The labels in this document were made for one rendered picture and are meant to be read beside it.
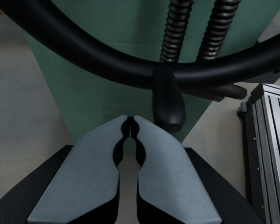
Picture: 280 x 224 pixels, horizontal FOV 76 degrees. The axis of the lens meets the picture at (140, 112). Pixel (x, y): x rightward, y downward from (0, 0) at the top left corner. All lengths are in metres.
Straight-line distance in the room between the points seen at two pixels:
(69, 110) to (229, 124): 0.86
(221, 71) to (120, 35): 0.23
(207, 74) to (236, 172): 0.85
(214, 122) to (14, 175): 0.98
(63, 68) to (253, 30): 0.38
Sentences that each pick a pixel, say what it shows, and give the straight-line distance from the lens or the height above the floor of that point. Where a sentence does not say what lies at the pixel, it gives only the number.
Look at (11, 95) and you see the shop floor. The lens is 1.16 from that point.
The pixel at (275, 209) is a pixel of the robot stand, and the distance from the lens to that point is 0.81.
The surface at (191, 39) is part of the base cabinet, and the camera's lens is 0.38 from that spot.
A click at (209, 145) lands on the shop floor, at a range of 0.99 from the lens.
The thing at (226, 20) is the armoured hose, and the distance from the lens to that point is 0.23.
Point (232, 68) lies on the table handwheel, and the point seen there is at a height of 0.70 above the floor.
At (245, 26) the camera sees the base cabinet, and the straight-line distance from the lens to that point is 0.41.
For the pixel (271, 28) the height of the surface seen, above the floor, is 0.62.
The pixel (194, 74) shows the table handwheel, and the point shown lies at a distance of 0.18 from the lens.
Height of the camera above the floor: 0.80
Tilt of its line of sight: 55 degrees down
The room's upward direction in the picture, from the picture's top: 12 degrees clockwise
